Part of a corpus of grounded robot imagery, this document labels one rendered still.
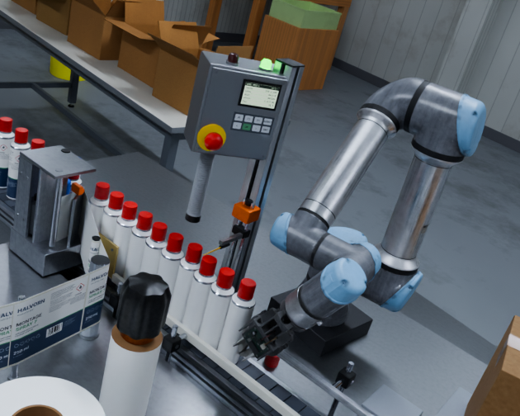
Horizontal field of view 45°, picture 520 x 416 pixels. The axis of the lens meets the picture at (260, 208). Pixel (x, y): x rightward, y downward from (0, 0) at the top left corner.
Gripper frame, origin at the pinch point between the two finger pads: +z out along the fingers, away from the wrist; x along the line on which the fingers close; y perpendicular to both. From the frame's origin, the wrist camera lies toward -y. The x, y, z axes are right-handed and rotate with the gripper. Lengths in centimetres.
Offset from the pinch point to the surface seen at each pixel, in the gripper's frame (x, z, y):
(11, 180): -73, 40, 3
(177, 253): -25.5, 1.3, 1.2
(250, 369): 4.1, 3.9, -1.9
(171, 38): -152, 71, -135
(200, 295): -14.5, 0.0, 2.9
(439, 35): -207, 122, -668
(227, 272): -14.9, -8.9, 1.5
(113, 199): -45.8, 9.5, 1.9
